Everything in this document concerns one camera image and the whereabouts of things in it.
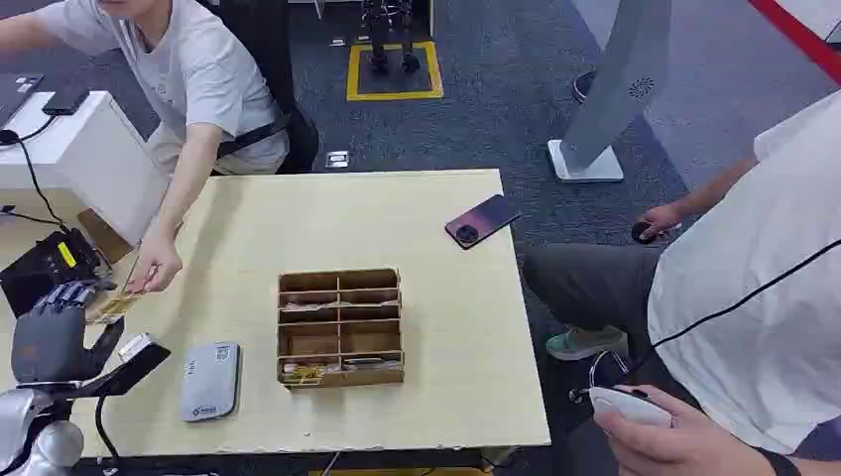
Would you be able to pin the small black round device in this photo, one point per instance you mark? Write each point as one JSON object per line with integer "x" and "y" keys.
{"x": 641, "y": 232}

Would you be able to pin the dark laptop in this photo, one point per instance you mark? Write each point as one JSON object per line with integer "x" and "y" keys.
{"x": 13, "y": 95}

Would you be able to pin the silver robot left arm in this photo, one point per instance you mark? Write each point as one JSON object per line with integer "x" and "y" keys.
{"x": 23, "y": 427}

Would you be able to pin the black box yellow label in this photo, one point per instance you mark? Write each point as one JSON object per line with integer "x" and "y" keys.
{"x": 46, "y": 269}

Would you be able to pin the white floor stand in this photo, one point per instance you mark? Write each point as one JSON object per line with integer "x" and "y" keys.
{"x": 611, "y": 85}

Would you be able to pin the person's hand giving card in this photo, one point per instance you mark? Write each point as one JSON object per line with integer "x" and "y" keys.
{"x": 154, "y": 263}

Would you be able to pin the wooden card box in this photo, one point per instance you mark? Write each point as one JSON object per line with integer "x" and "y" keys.
{"x": 340, "y": 328}

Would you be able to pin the person in white shirt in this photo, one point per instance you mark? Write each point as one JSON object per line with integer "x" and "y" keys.
{"x": 742, "y": 302}

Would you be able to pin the white side cabinet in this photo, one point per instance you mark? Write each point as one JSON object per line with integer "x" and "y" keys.
{"x": 92, "y": 157}

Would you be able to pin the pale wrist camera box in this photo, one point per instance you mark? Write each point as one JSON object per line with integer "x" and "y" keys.
{"x": 134, "y": 346}

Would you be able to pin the silver floor socket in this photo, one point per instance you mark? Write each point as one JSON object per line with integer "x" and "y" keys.
{"x": 337, "y": 159}

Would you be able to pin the gold card in box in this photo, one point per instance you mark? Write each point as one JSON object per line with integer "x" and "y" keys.
{"x": 305, "y": 374}

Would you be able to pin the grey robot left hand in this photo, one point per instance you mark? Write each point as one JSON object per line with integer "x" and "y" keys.
{"x": 46, "y": 341}

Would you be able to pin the pale card in box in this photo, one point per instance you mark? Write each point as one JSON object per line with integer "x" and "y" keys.
{"x": 328, "y": 305}

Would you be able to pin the brown cardboard piece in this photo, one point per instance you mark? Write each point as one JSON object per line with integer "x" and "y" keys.
{"x": 105, "y": 236}

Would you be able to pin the gold printed card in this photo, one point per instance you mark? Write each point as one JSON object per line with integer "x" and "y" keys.
{"x": 113, "y": 307}

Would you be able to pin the white handheld controller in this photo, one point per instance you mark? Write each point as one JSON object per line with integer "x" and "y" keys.
{"x": 627, "y": 405}

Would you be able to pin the dark card in box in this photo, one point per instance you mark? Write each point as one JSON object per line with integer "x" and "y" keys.
{"x": 371, "y": 362}

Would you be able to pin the green shoe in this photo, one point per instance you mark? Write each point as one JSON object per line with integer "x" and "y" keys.
{"x": 583, "y": 343}

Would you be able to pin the person seated across desk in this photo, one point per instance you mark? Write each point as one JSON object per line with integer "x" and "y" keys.
{"x": 197, "y": 72}

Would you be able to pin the small floor socket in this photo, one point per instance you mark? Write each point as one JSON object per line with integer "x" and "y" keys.
{"x": 337, "y": 42}

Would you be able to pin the black robot legs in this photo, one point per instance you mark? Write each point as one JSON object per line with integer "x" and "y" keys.
{"x": 387, "y": 33}

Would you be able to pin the black phone on cabinet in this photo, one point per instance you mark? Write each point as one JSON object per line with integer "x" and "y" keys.
{"x": 64, "y": 102}

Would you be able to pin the black office chair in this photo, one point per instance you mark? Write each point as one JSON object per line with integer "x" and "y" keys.
{"x": 276, "y": 66}

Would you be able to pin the person's hand holding controller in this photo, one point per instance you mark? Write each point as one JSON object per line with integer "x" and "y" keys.
{"x": 677, "y": 440}

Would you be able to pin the dark purple smartphone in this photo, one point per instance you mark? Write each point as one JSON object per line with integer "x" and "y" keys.
{"x": 483, "y": 221}

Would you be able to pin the black shoe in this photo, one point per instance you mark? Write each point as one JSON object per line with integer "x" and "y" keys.
{"x": 583, "y": 85}

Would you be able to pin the person's hand holding black device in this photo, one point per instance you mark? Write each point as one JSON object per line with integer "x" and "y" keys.
{"x": 660, "y": 219}

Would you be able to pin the grey rounded flat device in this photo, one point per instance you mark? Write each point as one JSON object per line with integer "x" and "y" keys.
{"x": 210, "y": 381}

